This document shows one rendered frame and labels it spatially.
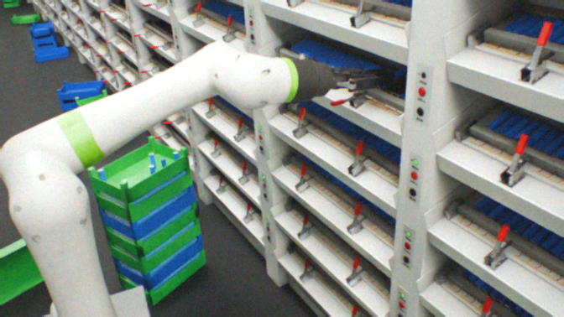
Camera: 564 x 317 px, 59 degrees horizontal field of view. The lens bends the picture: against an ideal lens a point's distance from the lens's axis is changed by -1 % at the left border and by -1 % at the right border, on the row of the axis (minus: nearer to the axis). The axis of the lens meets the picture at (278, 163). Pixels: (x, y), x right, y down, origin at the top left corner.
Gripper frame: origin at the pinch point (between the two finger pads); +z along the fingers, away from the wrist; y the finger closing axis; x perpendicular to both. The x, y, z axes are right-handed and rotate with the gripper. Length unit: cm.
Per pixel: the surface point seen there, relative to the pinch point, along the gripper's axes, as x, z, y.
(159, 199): -64, -26, -70
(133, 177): -59, -32, -80
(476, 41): 14.3, -3.9, 26.5
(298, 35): 0.4, 7.6, -45.3
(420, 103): 0.2, -6.3, 19.3
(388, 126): -8.4, -3.6, 9.7
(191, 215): -77, -11, -75
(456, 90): 4.2, -2.9, 24.4
